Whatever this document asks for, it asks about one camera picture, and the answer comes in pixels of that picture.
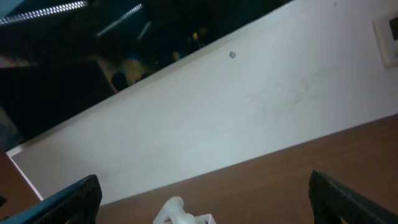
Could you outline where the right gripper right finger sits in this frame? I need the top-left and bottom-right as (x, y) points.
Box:
(308, 170), (397, 224)

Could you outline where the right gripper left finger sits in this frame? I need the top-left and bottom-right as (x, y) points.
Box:
(1, 175), (102, 224)

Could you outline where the white spray bottle blue base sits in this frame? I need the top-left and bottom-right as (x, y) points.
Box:
(153, 196), (197, 224)

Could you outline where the white cardboard box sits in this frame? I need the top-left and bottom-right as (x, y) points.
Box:
(164, 213), (217, 224)

